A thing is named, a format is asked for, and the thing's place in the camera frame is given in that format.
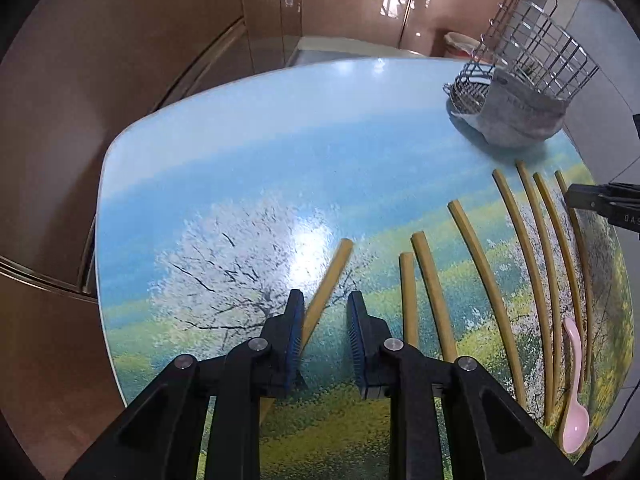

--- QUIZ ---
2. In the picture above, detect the pink ceramic spoon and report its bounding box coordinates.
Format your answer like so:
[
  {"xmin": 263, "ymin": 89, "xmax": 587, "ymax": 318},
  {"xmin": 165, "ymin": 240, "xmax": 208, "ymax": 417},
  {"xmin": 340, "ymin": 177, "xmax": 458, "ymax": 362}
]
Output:
[{"xmin": 560, "ymin": 318, "xmax": 590, "ymax": 454}]

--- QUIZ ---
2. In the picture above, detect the beige trash bin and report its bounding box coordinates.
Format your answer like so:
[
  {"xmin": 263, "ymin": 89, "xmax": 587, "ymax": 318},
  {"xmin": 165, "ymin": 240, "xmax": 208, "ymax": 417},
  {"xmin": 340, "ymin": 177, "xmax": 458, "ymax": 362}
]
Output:
[{"xmin": 444, "ymin": 32, "xmax": 480, "ymax": 60}]

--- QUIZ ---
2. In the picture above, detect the bamboo chopstick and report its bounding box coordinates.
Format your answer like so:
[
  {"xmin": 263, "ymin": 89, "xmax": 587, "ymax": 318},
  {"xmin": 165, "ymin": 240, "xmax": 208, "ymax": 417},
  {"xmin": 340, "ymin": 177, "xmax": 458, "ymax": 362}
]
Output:
[
  {"xmin": 258, "ymin": 237, "xmax": 356, "ymax": 424},
  {"xmin": 491, "ymin": 168, "xmax": 558, "ymax": 429},
  {"xmin": 399, "ymin": 252, "xmax": 419, "ymax": 348},
  {"xmin": 447, "ymin": 199, "xmax": 528, "ymax": 410},
  {"xmin": 411, "ymin": 231, "xmax": 458, "ymax": 363},
  {"xmin": 532, "ymin": 172, "xmax": 585, "ymax": 396},
  {"xmin": 553, "ymin": 169, "xmax": 597, "ymax": 386},
  {"xmin": 515, "ymin": 160, "xmax": 561, "ymax": 401}
]

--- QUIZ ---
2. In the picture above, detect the metal wire utensil holder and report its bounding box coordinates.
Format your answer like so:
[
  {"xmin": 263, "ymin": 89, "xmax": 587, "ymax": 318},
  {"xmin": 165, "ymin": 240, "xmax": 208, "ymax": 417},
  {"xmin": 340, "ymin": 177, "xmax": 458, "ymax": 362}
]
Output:
[{"xmin": 444, "ymin": 0, "xmax": 599, "ymax": 114}]

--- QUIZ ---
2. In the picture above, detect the grey cloth around holder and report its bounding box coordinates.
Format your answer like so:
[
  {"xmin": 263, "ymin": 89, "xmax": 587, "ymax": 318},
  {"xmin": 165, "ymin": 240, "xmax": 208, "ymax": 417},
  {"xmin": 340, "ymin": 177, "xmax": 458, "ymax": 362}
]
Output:
[{"xmin": 449, "ymin": 68, "xmax": 570, "ymax": 148}]

